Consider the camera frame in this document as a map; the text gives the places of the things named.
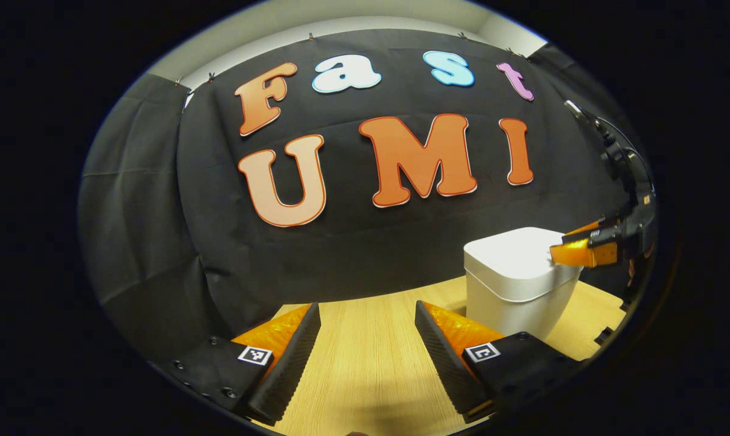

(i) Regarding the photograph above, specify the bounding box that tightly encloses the white desktop garbage bin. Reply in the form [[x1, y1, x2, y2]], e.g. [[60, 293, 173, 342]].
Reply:
[[463, 227, 584, 343]]

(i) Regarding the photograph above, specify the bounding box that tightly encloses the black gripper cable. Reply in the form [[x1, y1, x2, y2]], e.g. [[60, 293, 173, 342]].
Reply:
[[563, 99, 654, 194]]

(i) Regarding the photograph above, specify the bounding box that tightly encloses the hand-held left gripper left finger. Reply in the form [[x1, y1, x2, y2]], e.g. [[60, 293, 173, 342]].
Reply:
[[159, 302, 322, 426]]

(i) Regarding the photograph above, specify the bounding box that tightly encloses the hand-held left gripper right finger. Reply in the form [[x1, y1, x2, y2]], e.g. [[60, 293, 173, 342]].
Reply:
[[414, 300, 583, 423]]

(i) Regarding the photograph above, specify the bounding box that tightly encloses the wooden desktop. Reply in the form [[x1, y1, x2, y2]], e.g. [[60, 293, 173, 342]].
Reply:
[[262, 276, 627, 436]]

